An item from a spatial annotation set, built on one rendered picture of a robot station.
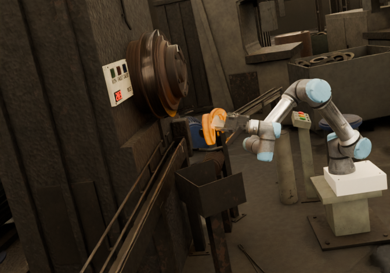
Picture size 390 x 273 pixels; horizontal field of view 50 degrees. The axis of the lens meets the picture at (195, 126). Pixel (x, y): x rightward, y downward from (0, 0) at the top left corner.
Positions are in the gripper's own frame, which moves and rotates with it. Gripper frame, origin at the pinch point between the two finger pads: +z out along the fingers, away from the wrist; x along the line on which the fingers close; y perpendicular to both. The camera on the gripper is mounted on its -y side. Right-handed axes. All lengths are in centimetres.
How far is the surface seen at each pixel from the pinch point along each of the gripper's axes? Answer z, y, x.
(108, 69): 43, 28, 27
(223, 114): -2, -13, -67
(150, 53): 31.5, 32.6, 0.4
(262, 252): -37, -78, -15
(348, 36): -137, 22, -414
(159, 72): 26.5, 23.7, -0.1
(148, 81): 30.9, 19.5, 3.5
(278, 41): -47, -3, -501
